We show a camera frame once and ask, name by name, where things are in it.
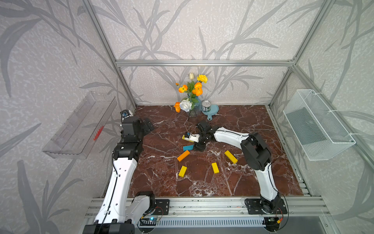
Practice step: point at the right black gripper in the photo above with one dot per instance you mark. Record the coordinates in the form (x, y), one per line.
(198, 147)

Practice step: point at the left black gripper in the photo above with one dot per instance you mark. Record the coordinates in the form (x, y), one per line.
(142, 125)

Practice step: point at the teal long block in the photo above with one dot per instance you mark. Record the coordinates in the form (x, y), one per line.
(188, 148)

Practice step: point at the orange block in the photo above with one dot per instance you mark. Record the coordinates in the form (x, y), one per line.
(183, 155)

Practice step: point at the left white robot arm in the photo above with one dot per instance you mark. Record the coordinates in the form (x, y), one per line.
(114, 217)

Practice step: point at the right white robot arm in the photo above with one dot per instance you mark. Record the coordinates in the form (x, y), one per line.
(256, 153)

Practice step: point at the light blue dish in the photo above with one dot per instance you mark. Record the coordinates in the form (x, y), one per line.
(210, 111)

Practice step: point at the metal tin can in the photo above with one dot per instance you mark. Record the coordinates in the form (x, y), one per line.
(205, 106)

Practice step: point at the flower bouquet in vase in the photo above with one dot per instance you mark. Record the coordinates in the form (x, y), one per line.
(191, 104)

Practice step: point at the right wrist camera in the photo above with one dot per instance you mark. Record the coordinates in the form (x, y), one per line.
(194, 137)

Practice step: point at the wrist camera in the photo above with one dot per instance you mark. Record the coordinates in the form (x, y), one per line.
(126, 114)
(194, 137)

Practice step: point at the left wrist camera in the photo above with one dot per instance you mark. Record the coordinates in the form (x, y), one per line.
(126, 114)

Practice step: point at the clear plastic wall tray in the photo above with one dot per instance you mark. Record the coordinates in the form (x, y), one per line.
(76, 138)

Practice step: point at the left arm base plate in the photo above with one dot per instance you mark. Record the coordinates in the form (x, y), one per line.
(161, 207)

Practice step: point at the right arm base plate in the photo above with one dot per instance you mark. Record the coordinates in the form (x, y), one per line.
(254, 206)

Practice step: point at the white wire wall basket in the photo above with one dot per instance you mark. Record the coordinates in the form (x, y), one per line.
(318, 130)

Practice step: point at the aluminium front rail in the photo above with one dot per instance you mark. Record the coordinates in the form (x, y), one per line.
(235, 207)

